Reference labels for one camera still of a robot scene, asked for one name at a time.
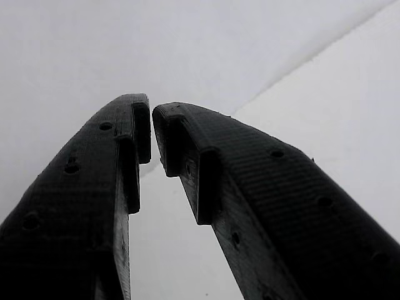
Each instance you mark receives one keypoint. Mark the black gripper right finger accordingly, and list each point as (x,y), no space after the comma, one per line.
(281,203)

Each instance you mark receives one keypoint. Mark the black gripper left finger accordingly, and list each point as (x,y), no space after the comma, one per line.
(62,218)

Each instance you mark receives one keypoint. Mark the white table cover sheet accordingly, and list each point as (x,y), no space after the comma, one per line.
(93,47)

